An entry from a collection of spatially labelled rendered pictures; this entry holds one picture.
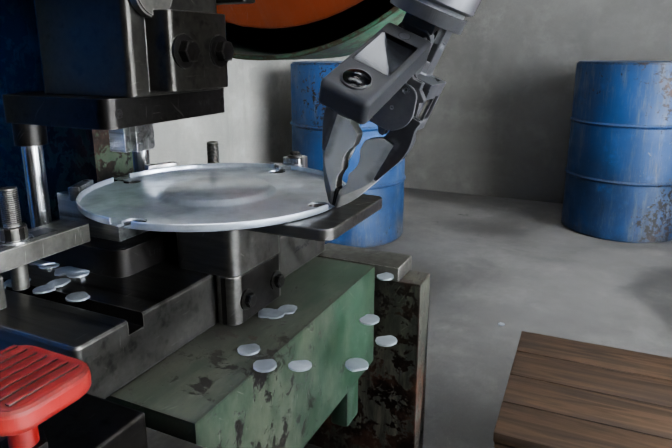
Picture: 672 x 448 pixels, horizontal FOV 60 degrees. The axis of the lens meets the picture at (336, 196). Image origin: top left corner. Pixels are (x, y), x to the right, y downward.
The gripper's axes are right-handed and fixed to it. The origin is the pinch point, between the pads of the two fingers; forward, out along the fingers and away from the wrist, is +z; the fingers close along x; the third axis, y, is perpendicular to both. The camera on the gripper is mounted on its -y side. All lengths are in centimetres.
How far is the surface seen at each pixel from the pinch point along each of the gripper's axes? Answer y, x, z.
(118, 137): -0.8, 26.1, 7.3
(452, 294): 163, -16, 81
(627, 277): 210, -74, 53
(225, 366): -10.4, 0.0, 16.5
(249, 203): -1.9, 7.6, 4.9
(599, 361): 62, -45, 28
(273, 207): -2.3, 4.8, 3.6
